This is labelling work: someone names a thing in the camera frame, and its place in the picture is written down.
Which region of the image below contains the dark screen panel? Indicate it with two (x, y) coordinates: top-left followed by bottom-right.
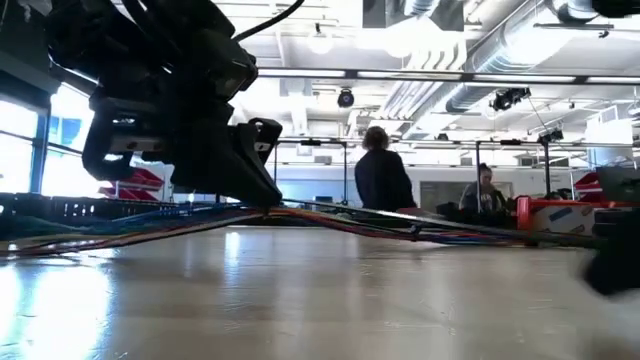
(597, 166), (640, 204)

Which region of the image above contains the boxy ceiling air unit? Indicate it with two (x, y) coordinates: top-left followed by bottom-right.
(362, 0), (466, 51)

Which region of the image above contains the black ceiling camera rig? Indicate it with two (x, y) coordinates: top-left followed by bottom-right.
(488, 86), (532, 113)

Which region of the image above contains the orange tape dispenser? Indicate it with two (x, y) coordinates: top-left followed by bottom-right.
(516, 196), (597, 239)

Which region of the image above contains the person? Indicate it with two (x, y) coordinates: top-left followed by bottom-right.
(353, 125), (417, 211)
(459, 162), (506, 214)

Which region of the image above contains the black ceiling spot lamp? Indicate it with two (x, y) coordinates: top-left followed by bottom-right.
(336, 87), (357, 109)

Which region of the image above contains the black left camera cable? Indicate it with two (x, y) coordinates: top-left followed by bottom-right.
(232, 0), (307, 44)

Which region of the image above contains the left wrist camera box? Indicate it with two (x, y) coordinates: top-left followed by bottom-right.
(202, 28), (260, 104)

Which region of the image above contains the red storage bin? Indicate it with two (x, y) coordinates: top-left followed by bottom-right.
(98, 185), (146, 201)
(117, 167), (165, 191)
(573, 171), (601, 201)

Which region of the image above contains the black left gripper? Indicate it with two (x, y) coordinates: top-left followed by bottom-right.
(82, 74), (284, 209)

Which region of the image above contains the black slotted wire duct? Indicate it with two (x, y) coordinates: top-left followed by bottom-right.
(0, 192), (181, 227)

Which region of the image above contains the black stand pole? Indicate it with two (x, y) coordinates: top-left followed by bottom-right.
(537, 128), (565, 200)

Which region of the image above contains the black background station frame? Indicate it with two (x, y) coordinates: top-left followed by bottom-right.
(474, 138), (640, 211)
(273, 138), (349, 204)

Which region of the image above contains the silver spiral ventilation duct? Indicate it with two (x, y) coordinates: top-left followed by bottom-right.
(443, 0), (581, 115)

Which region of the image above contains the overhead rig light bar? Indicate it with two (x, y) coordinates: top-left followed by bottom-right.
(257, 67), (640, 85)

